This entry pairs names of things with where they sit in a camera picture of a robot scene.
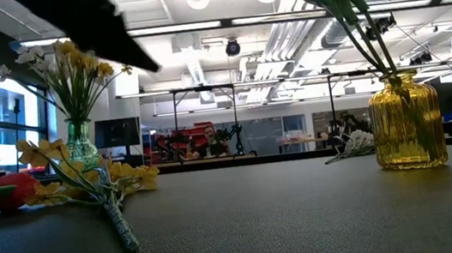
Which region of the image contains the black frame rail with lights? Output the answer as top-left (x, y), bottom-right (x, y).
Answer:
top-left (19, 0), bottom-right (452, 59)

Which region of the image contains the green glass vase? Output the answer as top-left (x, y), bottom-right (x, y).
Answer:
top-left (61, 115), bottom-right (102, 172)

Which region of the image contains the yellow flower bunch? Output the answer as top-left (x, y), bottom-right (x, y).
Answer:
top-left (40, 32), bottom-right (139, 125)
top-left (15, 123), bottom-right (172, 253)

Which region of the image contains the yellow ribbed glass vase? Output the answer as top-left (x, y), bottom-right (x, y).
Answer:
top-left (364, 65), bottom-right (450, 175)

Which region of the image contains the person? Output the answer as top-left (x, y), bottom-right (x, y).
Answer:
top-left (185, 122), bottom-right (233, 161)

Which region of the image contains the black background station frame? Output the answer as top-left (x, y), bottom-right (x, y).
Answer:
top-left (114, 53), bottom-right (452, 171)

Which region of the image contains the black table mat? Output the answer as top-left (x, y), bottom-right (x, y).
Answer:
top-left (0, 136), bottom-right (452, 253)

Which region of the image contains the black camera on rail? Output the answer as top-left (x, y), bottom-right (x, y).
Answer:
top-left (362, 13), bottom-right (399, 44)

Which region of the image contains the black table frame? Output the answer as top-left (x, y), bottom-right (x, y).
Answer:
top-left (0, 126), bottom-right (452, 205)

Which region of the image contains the black round ceiling camera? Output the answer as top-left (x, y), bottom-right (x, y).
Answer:
top-left (223, 37), bottom-right (243, 58)

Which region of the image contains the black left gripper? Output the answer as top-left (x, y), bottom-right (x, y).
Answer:
top-left (11, 0), bottom-right (160, 89)

